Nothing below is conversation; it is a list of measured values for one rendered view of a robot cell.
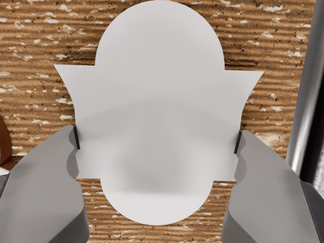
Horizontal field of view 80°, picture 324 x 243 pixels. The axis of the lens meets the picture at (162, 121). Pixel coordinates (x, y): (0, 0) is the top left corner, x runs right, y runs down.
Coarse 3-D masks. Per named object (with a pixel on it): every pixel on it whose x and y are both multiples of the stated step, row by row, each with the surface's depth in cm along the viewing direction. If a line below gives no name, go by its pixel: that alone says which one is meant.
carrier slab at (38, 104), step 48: (0, 0) 12; (48, 0) 12; (96, 0) 12; (144, 0) 12; (192, 0) 12; (240, 0) 12; (288, 0) 12; (0, 48) 12; (48, 48) 12; (96, 48) 12; (240, 48) 12; (288, 48) 12; (0, 96) 13; (48, 96) 13; (288, 96) 13; (96, 192) 15; (96, 240) 16; (144, 240) 16; (192, 240) 16
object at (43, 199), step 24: (48, 144) 9; (72, 144) 11; (24, 168) 8; (48, 168) 8; (72, 168) 9; (24, 192) 7; (48, 192) 7; (72, 192) 7; (0, 216) 6; (24, 216) 6; (48, 216) 6; (72, 216) 6; (0, 240) 5; (24, 240) 5; (48, 240) 5; (72, 240) 6
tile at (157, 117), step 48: (144, 48) 11; (192, 48) 11; (96, 96) 12; (144, 96) 12; (192, 96) 12; (240, 96) 12; (96, 144) 12; (144, 144) 13; (192, 144) 13; (144, 192) 13; (192, 192) 13
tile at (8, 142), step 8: (0, 120) 13; (0, 128) 13; (0, 136) 13; (8, 136) 13; (0, 144) 13; (8, 144) 13; (0, 152) 13; (8, 152) 13; (0, 160) 13; (8, 160) 14; (0, 168) 13; (8, 168) 13
